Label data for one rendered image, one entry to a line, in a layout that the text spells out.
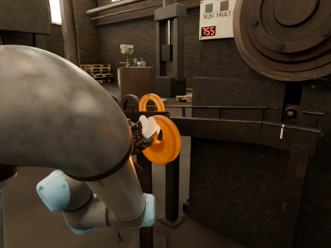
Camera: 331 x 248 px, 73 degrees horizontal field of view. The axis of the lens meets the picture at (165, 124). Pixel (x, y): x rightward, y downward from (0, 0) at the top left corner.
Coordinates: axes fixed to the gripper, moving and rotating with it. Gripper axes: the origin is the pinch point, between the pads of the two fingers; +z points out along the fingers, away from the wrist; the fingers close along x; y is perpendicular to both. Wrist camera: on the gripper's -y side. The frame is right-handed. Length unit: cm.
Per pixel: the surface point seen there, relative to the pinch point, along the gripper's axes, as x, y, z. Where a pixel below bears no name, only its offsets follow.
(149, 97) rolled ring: 46, -12, 43
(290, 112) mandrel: -26, -16, 51
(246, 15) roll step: -9, 23, 49
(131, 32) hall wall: 732, -23, 667
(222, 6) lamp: 8, 27, 65
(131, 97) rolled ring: 62, -13, 42
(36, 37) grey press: 262, 33, 84
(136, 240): 34, -76, -4
